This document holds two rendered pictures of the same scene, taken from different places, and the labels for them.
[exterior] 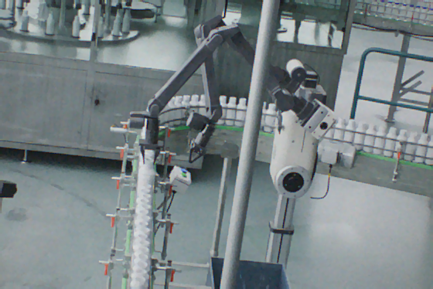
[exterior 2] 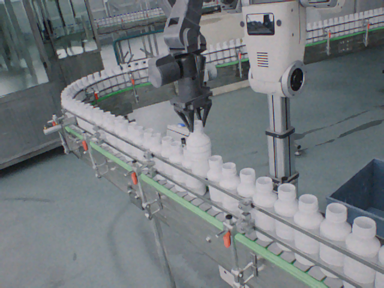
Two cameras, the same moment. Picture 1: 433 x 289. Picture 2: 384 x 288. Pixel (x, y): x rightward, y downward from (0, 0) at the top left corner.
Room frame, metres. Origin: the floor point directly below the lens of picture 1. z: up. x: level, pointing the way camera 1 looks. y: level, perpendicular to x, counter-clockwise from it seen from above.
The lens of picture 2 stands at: (2.97, 0.69, 1.59)
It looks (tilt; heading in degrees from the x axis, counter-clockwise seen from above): 25 degrees down; 331
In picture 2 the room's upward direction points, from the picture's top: 10 degrees counter-clockwise
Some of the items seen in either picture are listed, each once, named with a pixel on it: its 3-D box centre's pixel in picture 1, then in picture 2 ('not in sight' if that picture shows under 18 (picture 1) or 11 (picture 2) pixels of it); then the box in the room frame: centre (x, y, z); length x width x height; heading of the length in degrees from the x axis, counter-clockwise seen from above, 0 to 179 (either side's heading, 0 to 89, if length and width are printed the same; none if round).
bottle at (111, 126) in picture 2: not in sight; (115, 134); (4.29, 0.31, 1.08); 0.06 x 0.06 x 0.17
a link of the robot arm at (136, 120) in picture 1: (144, 115); (171, 57); (3.69, 0.30, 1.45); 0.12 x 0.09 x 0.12; 96
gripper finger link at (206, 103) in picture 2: (151, 154); (196, 113); (3.70, 0.25, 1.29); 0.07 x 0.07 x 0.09; 5
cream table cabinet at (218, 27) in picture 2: not in sight; (212, 54); (7.44, -2.46, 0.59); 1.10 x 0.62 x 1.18; 77
